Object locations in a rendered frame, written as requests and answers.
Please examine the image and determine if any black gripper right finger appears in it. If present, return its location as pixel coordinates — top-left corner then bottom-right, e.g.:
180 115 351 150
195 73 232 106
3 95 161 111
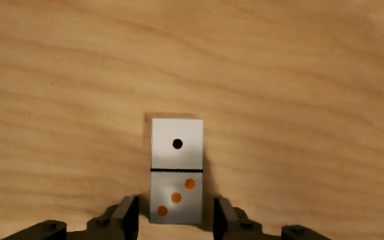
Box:
213 198 331 240

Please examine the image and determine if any white domino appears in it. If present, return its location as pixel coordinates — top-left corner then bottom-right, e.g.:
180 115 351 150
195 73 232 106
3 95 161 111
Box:
149 118 204 225

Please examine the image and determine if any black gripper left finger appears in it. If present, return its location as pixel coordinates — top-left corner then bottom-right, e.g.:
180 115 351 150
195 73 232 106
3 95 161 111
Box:
0 196 139 240

